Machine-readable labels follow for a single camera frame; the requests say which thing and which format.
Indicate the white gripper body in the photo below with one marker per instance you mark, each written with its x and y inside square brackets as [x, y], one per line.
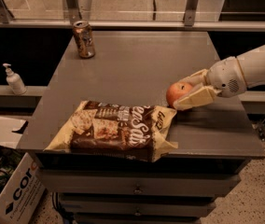
[224, 76]

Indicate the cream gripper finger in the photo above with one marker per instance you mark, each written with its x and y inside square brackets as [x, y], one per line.
[199, 96]
[196, 78]

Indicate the red apple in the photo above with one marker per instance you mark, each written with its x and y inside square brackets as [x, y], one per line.
[177, 90]

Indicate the brown chip bag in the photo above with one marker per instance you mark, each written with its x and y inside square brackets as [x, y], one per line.
[127, 132]

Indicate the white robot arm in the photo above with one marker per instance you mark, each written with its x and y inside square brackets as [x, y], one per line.
[253, 66]

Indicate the grey drawer cabinet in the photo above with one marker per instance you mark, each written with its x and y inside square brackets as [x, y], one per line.
[104, 190]

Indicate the brown soda can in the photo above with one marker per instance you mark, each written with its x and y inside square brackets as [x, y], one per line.
[83, 36]

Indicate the white pump sanitizer bottle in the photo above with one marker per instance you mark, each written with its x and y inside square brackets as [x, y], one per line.
[14, 80]

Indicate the white cardboard box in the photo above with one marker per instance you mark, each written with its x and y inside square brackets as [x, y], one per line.
[20, 189]

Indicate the metal railing frame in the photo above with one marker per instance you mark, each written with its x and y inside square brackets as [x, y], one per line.
[201, 15]

